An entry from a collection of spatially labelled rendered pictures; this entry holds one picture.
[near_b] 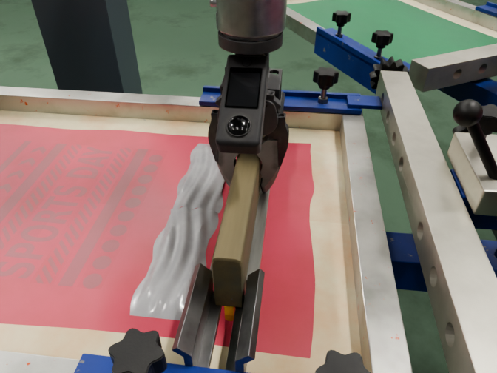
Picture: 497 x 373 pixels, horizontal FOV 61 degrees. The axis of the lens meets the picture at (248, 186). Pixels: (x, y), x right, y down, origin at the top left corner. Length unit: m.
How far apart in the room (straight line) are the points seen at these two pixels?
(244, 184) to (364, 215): 0.17
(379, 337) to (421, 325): 1.29
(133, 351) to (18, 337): 0.20
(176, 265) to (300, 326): 0.17
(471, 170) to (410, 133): 0.14
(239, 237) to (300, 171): 0.29
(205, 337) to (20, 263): 0.28
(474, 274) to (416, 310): 1.32
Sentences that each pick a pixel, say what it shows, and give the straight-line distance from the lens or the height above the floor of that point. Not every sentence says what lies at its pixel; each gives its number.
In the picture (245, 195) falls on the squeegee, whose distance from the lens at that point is 0.47.
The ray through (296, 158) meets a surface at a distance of 0.72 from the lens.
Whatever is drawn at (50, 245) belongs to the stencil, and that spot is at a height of 0.95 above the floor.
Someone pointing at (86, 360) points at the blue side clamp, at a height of 1.00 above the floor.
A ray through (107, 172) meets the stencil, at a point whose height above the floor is 0.95.
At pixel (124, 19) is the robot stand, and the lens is 1.29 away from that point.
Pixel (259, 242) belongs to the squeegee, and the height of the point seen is 0.99.
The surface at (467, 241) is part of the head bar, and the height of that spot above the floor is 1.04.
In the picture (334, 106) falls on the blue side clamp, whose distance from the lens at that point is 0.79.
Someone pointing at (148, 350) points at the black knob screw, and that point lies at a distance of 0.36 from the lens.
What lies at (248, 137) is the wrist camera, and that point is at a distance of 0.42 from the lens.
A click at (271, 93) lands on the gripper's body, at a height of 1.15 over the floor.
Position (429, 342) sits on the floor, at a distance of 1.72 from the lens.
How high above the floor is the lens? 1.36
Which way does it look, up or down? 38 degrees down
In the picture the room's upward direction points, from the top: straight up
